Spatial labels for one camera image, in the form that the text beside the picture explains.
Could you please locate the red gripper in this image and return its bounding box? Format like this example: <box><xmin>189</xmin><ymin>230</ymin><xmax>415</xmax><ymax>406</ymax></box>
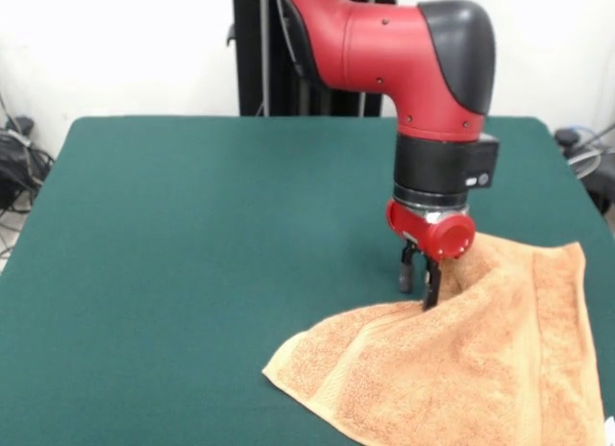
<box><xmin>386</xmin><ymin>199</ymin><xmax>477</xmax><ymax>313</ymax></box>

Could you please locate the tan terry towel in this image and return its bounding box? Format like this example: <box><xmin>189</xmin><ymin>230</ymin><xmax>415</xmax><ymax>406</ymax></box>
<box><xmin>261</xmin><ymin>232</ymin><xmax>609</xmax><ymax>446</ymax></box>

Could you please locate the black and gray floor equipment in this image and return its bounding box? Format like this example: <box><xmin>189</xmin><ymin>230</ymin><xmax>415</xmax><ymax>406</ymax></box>
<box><xmin>554</xmin><ymin>126</ymin><xmax>615</xmax><ymax>214</ymax></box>

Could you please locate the dark green table cloth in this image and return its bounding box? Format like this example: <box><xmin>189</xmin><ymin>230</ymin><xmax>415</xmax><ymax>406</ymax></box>
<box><xmin>0</xmin><ymin>114</ymin><xmax>615</xmax><ymax>446</ymax></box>

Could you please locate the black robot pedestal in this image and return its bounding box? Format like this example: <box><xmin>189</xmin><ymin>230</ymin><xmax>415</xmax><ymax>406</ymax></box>
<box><xmin>225</xmin><ymin>0</ymin><xmax>400</xmax><ymax>116</ymax></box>

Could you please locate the black cable bundle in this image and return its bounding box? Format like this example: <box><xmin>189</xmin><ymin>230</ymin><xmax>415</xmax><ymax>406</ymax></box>
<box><xmin>0</xmin><ymin>116</ymin><xmax>57</xmax><ymax>214</ymax></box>

